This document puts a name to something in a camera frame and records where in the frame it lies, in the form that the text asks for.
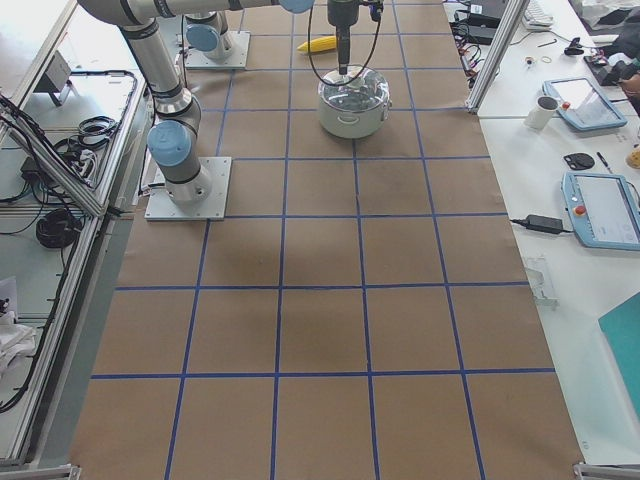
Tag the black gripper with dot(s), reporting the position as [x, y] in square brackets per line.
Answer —
[341, 15]

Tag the yellow corn cob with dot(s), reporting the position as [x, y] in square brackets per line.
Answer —
[318, 45]

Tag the glass pot lid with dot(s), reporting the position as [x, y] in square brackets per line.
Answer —
[360, 90]

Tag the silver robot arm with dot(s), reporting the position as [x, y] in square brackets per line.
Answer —
[207, 32]
[172, 142]

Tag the white cooking pot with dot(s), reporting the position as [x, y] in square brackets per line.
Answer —
[351, 125]

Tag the white mug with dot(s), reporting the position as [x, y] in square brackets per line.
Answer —
[543, 110]

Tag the blue teach pendant far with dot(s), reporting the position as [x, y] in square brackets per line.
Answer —
[583, 104]

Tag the blue teach pendant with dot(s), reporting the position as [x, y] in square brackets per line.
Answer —
[583, 104]
[602, 210]

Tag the black round mouse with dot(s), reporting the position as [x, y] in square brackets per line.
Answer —
[579, 161]

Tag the black power adapter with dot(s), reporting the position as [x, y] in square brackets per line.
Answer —
[544, 224]

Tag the brown paper table mat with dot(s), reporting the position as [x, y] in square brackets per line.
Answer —
[361, 312]

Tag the black pen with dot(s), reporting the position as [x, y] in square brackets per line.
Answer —
[604, 162]

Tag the blue teach pendant near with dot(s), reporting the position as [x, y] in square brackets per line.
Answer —
[602, 210]

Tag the teal cutting mat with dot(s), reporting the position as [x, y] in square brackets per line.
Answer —
[620, 327]

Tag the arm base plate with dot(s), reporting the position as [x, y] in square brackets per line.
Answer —
[203, 198]
[237, 60]

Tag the aluminium frame post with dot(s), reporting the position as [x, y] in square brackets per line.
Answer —
[513, 13]

